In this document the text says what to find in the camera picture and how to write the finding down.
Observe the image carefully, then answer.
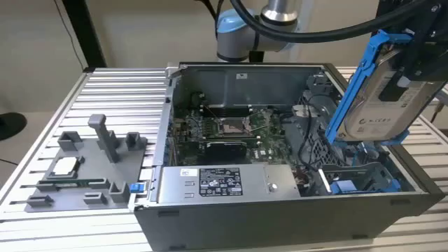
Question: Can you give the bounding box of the blue carrier handle block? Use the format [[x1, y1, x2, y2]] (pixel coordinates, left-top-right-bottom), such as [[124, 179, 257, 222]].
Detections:
[[329, 180, 359, 195]]

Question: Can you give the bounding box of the black power supply label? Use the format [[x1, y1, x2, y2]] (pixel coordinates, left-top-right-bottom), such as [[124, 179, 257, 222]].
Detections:
[[199, 167, 243, 197]]

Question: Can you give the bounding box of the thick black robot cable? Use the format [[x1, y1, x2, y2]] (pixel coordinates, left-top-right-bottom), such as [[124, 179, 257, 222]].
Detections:
[[229, 0, 433, 44]]

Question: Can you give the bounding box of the green motherboard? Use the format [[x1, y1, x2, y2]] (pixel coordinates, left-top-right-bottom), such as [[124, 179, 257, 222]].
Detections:
[[173, 104, 295, 166]]

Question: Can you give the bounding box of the metal socket cover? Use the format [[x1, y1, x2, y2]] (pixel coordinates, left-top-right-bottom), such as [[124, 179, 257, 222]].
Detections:
[[247, 111, 273, 132]]

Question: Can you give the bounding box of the black cable behind arm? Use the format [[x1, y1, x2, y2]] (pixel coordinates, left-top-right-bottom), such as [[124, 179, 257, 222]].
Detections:
[[204, 0, 227, 23]]

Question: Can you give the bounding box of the thin black wall cable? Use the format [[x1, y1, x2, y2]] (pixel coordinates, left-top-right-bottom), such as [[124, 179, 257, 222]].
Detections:
[[53, 0, 85, 69]]

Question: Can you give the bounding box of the black upright frame post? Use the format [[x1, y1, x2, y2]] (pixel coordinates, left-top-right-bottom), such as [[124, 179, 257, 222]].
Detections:
[[61, 0, 108, 68]]

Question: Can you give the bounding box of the hard disk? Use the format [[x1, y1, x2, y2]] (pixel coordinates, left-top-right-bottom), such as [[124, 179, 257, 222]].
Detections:
[[324, 29, 447, 146]]

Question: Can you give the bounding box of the green RAM stick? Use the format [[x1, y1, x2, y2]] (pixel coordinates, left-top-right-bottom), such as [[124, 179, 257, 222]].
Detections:
[[47, 179, 104, 187]]

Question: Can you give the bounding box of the black round monitor foot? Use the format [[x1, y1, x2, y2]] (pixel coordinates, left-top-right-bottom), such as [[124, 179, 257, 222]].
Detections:
[[0, 112, 28, 141]]

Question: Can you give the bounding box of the silver CPU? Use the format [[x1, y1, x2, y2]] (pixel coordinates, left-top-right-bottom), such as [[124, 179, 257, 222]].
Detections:
[[51, 159, 79, 175]]

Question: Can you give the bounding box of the CPU socket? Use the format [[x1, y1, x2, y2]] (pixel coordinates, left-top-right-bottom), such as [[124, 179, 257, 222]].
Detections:
[[219, 118, 251, 137]]

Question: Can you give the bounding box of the long black looping wire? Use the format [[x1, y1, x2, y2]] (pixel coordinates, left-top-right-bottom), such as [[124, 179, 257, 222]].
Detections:
[[299, 94, 339, 169]]

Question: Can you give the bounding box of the blue bay side clip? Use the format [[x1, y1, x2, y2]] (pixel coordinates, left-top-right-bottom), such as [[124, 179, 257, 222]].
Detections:
[[380, 180, 401, 193]]

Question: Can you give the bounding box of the silver power supply unit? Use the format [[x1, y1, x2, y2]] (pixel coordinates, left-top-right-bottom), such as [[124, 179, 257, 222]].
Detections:
[[157, 165, 301, 204]]

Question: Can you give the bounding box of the perforated metal disk bay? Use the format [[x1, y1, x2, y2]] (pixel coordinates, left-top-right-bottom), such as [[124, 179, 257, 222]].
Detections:
[[283, 90, 351, 169]]

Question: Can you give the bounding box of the grey plastic parts rack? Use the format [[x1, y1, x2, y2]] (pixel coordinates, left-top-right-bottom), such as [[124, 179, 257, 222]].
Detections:
[[24, 114, 148, 212]]

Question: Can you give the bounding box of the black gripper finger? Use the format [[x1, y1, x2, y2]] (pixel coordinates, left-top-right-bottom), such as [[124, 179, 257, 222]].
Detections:
[[377, 68, 411, 102]]

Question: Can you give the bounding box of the thin metal locking lever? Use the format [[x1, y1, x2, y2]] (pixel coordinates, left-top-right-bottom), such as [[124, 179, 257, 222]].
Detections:
[[205, 106, 224, 124]]

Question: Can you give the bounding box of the dark grey PC case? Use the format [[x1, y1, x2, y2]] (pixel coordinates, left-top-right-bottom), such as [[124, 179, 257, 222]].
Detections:
[[135, 62, 445, 252]]

